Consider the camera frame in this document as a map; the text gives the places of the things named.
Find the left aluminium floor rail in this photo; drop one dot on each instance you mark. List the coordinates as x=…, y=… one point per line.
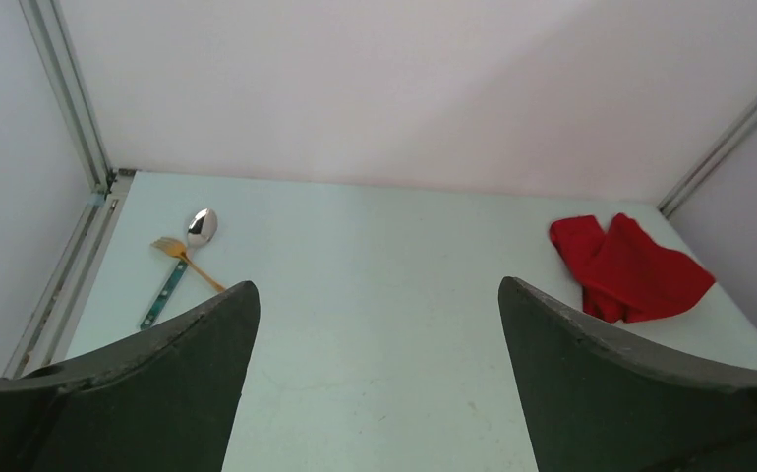
x=54, y=320

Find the silver spoon teal handle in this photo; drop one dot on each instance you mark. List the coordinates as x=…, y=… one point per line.
x=201, y=231

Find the left aluminium frame post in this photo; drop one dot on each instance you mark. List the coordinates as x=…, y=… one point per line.
x=50, y=35

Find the aluminium frame post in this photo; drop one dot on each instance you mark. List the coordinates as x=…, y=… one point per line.
x=50, y=35
x=722, y=148

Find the red satin napkin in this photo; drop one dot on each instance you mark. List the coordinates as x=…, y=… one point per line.
x=624, y=274

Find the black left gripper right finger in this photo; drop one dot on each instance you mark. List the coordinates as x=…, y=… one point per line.
x=596, y=397

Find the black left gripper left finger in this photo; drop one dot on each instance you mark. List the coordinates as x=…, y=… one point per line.
x=162, y=399

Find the right aluminium frame post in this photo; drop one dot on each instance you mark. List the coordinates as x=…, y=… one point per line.
x=722, y=148

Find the gold fork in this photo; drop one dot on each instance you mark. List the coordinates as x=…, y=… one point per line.
x=176, y=249

